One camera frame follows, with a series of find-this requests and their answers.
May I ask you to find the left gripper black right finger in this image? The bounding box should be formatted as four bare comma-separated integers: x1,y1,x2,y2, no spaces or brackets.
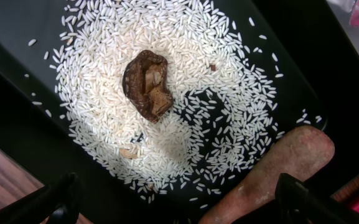
275,173,359,224

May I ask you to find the uncooked white rice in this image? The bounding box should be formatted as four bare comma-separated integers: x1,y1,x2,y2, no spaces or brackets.
35,1,325,209

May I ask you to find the brown food scrap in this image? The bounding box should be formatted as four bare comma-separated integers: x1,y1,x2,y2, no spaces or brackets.
122,50,174,123

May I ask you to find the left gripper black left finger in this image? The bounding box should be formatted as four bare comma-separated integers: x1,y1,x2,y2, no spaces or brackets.
0,172,83,224

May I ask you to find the black rectangular bin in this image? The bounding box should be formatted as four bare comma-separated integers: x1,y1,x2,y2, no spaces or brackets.
0,1,359,223

